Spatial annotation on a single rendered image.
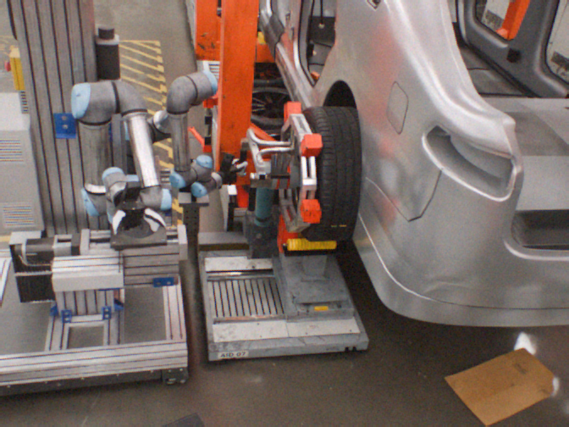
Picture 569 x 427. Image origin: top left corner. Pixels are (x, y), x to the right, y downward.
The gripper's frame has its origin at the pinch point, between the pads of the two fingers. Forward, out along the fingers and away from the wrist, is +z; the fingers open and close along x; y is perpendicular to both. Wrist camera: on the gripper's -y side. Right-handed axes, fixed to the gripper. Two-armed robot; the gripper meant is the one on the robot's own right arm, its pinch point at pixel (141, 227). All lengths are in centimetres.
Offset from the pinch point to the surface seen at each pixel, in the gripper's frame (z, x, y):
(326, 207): -37, -96, 23
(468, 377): 14, -176, 100
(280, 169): -55, -79, 13
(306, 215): -37, -86, 27
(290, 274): -68, -110, 87
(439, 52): -4, -97, -60
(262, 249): -108, -116, 100
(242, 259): -105, -101, 103
